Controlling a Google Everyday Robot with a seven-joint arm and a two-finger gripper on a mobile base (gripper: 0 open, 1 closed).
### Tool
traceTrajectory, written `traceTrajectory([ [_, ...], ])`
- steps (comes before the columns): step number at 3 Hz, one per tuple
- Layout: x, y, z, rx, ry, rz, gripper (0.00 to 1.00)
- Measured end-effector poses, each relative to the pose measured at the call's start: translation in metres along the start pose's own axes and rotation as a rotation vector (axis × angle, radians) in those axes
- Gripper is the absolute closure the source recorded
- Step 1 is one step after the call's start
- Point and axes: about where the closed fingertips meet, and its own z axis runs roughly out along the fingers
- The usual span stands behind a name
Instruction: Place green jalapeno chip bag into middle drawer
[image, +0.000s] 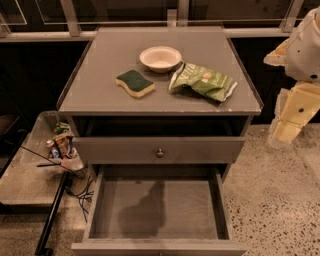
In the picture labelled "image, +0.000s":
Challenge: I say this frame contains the grey drawer cabinet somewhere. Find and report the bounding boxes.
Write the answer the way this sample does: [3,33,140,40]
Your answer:
[59,27,261,256]

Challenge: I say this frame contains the green yellow sponge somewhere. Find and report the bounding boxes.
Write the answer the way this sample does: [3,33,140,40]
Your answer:
[116,70,155,98]

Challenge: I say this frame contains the round metal drawer knob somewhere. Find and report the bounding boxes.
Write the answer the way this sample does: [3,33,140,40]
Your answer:
[156,149,165,158]

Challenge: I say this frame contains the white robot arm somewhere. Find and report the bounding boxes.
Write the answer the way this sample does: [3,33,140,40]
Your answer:
[264,6,320,147]

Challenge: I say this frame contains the closed grey top drawer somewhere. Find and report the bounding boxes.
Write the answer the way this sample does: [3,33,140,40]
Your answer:
[73,137,244,164]

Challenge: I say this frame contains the green jalapeno chip bag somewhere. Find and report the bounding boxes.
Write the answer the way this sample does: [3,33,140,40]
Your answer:
[168,63,238,102]

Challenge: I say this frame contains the metal window railing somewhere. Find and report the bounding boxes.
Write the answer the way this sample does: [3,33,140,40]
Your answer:
[0,0,320,42]

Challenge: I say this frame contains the black metal floor rail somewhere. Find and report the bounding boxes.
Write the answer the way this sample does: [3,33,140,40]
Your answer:
[34,172,70,256]

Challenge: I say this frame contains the white paper bowl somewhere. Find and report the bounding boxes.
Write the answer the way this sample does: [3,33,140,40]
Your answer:
[139,46,182,73]

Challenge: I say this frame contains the snack packages in bin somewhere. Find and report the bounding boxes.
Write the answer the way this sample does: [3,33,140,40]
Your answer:
[46,122,77,159]

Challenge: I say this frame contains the open grey middle drawer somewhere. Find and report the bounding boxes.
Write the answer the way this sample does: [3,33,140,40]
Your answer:
[72,165,246,256]

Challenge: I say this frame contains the black cables on floor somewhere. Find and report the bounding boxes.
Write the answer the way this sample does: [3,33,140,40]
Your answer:
[20,145,96,224]

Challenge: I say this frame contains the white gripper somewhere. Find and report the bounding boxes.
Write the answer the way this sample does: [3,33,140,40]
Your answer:
[269,81,320,143]

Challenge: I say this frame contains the clear plastic bin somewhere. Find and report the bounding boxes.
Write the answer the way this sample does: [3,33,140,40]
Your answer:
[21,111,84,174]

